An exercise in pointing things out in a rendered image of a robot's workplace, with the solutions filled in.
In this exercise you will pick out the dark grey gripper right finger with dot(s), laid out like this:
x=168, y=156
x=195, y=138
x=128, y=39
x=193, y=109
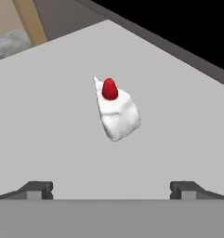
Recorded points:
x=186, y=189

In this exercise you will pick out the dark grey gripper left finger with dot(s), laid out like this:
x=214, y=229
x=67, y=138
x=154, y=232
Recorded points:
x=36, y=189

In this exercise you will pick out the light grey oven tray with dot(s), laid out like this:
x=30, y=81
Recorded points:
x=51, y=124

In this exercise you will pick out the dark grey oven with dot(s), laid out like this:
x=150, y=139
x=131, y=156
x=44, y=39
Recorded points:
x=191, y=28

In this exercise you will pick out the tan wooden cupboard panel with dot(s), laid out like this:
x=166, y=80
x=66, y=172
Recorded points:
x=30, y=21

